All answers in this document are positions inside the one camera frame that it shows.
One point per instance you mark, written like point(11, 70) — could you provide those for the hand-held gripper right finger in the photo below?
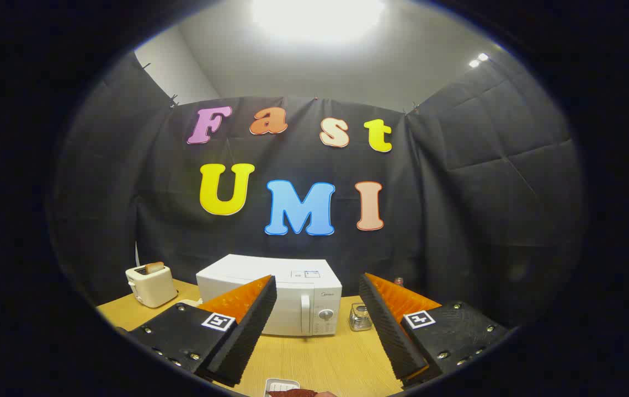
point(389, 325)

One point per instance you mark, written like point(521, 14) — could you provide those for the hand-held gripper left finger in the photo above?
point(248, 331)

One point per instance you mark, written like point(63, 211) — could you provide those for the white toaster oven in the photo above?
point(303, 286)

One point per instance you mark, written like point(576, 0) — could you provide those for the brown meat piece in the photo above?
point(298, 393)

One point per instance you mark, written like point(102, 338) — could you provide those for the cream toaster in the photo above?
point(152, 289)

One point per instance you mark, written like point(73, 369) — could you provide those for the small white dish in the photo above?
point(281, 383)

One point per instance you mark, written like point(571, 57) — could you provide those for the divided white bean dish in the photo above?
point(190, 302)

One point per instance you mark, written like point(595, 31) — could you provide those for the toasted bread slice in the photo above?
point(154, 268)

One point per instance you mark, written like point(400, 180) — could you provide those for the black backdrop cloth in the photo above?
point(458, 193)

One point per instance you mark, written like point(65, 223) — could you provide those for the ceiling light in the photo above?
point(317, 16)

